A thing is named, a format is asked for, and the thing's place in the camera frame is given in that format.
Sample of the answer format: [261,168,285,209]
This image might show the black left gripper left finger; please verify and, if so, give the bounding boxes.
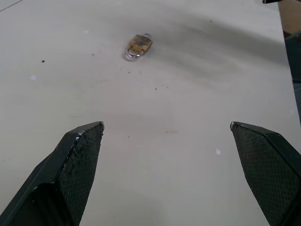
[0,121,105,226]

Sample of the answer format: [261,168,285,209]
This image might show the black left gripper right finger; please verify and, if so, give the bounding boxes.
[230,121,301,226]

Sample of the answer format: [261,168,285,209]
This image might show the dark object beside table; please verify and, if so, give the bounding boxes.
[284,30,301,83]

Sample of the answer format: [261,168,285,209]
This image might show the brass padlock with silver shackle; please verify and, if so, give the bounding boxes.
[126,34,153,58]

